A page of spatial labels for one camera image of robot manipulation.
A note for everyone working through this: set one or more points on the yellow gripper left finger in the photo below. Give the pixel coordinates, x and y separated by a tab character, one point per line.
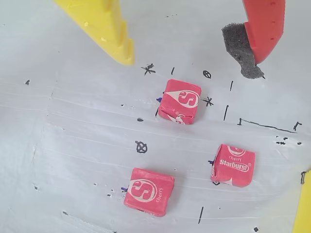
102	24

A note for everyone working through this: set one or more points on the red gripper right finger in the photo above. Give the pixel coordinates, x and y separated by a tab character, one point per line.
264	24

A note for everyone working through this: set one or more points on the cherry Starburst candy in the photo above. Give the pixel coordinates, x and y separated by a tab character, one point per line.
148	191
233	167
179	102

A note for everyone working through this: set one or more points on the yellow three-compartment box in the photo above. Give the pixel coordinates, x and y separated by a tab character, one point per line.
305	208

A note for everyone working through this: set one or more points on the white plastic table cover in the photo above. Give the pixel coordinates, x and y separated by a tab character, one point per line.
73	133

